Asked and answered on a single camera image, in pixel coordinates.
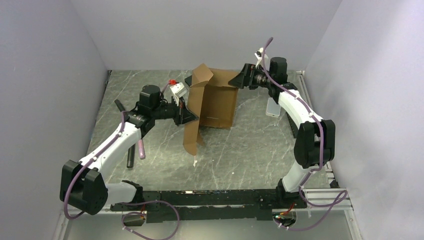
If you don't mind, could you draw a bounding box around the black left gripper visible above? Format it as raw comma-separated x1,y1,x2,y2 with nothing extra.
152,94,199,127

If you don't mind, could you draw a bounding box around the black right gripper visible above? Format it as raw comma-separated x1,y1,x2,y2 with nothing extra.
227,63,273,90

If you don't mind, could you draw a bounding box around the brown cardboard box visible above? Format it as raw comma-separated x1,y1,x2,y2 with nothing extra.
183,63,239,156

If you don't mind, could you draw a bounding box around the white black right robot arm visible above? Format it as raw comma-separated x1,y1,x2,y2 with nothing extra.
228,57,336,208

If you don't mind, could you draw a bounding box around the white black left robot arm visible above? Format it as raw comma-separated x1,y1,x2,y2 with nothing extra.
59,82,199,220

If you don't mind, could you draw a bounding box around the small black box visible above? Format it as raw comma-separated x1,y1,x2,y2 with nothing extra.
184,75,193,88

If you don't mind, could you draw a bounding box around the white translucent plastic case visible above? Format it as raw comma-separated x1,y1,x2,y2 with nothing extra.
265,97,281,118

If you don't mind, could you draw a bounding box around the pink pen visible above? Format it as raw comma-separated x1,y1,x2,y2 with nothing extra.
137,139,146,160

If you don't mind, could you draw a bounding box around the black rectangular block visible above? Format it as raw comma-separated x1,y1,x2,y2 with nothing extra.
286,113,299,139

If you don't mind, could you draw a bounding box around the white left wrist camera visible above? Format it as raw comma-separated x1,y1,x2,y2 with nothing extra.
168,79,188,105

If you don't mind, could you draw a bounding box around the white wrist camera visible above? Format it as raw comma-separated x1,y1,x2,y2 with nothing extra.
168,79,188,105
254,47,264,66

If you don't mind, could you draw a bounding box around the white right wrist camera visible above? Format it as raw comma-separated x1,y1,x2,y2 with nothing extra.
254,47,264,66

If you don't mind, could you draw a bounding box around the black rubber hose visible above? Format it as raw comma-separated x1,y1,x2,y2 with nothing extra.
114,99,137,169

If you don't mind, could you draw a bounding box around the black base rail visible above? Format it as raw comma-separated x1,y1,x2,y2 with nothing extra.
110,186,307,223

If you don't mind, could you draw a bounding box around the aluminium frame rail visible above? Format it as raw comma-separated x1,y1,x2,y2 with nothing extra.
59,188,354,216

